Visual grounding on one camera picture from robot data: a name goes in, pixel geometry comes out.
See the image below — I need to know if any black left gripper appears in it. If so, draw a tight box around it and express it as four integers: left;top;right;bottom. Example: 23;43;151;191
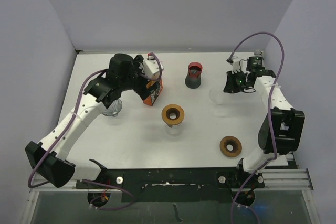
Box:
119;56;159;99

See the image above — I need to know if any orange coffee filter box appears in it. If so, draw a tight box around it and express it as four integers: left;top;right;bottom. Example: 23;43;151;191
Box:
143;79;163;106

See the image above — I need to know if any clear ribbed glass dripper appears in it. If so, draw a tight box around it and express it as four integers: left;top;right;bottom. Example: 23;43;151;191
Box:
209;87;230;105

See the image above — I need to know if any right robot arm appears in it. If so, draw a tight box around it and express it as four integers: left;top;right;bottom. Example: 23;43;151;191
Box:
223;55;305;187

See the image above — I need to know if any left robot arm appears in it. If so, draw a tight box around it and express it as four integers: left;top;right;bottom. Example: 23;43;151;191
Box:
25;52;163;189

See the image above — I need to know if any grey swirled glass dripper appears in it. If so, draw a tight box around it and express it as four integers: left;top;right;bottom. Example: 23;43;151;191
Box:
102;99;123;117

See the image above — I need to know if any clear glass carafe wooden collar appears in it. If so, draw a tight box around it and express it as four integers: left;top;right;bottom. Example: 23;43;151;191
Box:
164;124;183;136

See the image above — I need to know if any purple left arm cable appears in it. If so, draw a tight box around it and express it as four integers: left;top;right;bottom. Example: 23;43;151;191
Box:
28;52;163;211

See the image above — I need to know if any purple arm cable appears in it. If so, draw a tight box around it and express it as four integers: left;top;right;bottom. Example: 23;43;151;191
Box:
229;32;286;224
28;52;163;211

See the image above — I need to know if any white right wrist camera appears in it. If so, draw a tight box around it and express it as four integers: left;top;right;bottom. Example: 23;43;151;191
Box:
226;55;245;74

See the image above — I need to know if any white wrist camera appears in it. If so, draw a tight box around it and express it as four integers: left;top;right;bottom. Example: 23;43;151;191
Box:
226;55;245;74
142;52;164;81

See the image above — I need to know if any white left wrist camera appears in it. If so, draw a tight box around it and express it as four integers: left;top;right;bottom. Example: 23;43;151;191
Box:
142;52;164;81

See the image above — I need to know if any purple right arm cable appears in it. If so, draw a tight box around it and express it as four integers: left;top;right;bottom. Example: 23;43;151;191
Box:
229;32;286;224

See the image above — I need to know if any wooden dripper ring on table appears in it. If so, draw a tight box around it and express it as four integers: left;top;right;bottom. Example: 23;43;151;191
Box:
219;135;243;158

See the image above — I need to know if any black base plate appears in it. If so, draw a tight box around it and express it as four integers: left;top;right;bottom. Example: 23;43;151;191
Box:
76;168;265;206

